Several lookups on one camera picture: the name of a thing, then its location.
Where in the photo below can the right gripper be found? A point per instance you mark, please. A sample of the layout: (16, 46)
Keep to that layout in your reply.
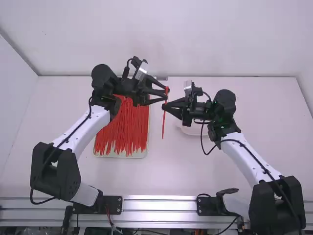
(195, 111)

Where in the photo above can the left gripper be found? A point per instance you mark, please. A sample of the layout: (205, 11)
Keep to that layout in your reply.
(127, 88)

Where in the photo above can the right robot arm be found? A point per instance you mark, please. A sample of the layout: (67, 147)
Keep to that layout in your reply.
(244, 151)

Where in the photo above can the white dish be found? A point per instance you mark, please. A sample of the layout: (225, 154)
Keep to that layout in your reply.
(193, 129)

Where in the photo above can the pale tray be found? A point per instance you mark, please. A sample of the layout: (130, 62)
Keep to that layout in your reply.
(149, 137)

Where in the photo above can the silver rails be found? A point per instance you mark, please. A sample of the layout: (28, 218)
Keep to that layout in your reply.
(159, 203)

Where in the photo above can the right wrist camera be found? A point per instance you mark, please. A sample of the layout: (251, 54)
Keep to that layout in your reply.
(187, 87)

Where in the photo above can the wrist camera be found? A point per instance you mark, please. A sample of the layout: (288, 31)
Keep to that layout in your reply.
(187, 87)
(141, 70)

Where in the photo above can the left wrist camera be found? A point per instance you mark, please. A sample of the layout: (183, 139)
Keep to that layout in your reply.
(141, 70)

